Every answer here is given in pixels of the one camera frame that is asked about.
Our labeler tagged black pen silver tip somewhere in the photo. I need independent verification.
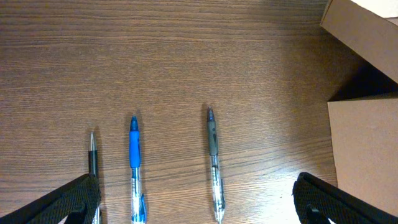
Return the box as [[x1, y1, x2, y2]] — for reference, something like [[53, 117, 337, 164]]
[[88, 131, 102, 224]]

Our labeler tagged open cardboard box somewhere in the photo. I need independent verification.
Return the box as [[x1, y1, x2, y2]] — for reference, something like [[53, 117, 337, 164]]
[[321, 0, 397, 215]]

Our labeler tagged dark grey clear pen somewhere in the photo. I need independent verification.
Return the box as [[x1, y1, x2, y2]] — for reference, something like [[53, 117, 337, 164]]
[[206, 106, 225, 224]]

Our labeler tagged blue clear pen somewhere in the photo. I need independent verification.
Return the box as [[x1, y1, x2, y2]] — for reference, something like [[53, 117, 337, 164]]
[[129, 116, 146, 224]]

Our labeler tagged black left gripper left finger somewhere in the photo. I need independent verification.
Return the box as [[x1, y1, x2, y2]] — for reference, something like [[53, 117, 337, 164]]
[[1, 174, 101, 224]]

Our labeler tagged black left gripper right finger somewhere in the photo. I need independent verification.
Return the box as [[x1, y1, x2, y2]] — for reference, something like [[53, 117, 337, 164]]
[[293, 172, 397, 224]]

